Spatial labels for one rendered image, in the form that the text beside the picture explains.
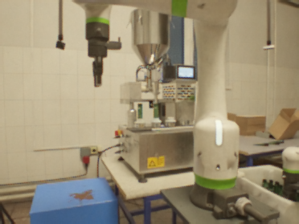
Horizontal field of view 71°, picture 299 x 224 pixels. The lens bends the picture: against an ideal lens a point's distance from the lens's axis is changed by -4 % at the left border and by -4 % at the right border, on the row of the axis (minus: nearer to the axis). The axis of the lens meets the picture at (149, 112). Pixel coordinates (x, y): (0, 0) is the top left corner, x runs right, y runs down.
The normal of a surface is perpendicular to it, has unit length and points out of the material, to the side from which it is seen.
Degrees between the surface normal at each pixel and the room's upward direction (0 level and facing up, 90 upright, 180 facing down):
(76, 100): 90
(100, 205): 90
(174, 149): 90
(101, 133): 90
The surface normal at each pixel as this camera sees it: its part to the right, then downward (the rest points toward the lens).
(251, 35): 0.38, 0.06
